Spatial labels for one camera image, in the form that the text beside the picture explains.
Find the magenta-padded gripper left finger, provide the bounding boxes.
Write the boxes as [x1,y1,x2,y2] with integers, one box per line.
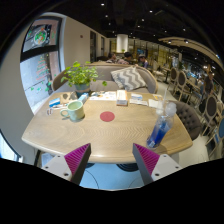
[40,142,92,186]

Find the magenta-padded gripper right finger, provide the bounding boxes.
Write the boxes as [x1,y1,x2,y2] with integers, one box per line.
[131,142,184,186]

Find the clear bottle with blue label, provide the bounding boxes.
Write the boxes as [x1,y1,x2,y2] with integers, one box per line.
[145,101,178,150]

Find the pale green mug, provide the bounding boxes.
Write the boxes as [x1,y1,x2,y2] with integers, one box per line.
[59,99,86,122]

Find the flat round red coaster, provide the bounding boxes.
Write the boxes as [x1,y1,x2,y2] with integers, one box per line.
[99,110,116,123]

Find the plain white card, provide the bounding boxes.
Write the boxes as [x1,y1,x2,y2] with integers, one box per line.
[147,98,158,109]

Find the grey tufted chair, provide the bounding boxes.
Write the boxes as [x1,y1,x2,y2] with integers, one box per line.
[173,99,203,142]

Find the blue and white carton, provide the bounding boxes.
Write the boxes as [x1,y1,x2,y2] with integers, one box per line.
[48,97,62,108]

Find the blue and white card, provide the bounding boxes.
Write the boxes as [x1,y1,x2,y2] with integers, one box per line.
[129,93,148,107]

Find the small blue box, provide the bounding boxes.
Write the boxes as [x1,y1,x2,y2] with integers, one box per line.
[77,92,90,104]

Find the printed paper leaflets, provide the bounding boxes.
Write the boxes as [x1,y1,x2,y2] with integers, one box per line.
[89,90,118,102]

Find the green potted plant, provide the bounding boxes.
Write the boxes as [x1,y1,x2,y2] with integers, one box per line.
[60,60,108,98]

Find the group of round-backed chairs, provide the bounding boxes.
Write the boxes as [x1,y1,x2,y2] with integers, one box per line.
[166,66,224,158]

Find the grey curved sofa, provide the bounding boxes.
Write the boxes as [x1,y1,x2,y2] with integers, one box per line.
[51,62,159,95]

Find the person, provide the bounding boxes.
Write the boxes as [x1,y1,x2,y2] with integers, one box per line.
[118,51,134,65]
[136,54,150,69]

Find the group of ceiling lights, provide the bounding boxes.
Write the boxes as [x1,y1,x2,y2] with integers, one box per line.
[98,1,221,59]

